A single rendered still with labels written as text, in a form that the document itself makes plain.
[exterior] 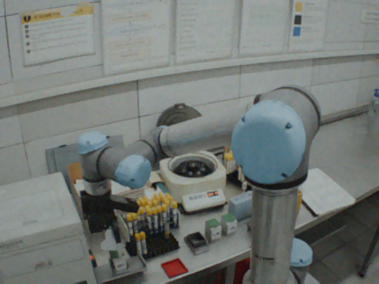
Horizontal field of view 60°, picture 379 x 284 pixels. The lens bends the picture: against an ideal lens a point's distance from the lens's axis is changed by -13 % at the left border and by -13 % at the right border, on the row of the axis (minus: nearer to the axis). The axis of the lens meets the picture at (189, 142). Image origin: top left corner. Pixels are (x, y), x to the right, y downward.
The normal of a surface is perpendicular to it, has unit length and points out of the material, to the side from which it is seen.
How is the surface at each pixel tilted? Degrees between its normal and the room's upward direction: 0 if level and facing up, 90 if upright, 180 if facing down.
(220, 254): 0
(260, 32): 93
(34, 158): 90
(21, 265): 90
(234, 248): 0
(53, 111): 90
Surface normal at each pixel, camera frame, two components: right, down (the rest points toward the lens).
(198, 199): 0.14, -0.63
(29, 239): 0.47, 0.39
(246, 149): -0.53, 0.27
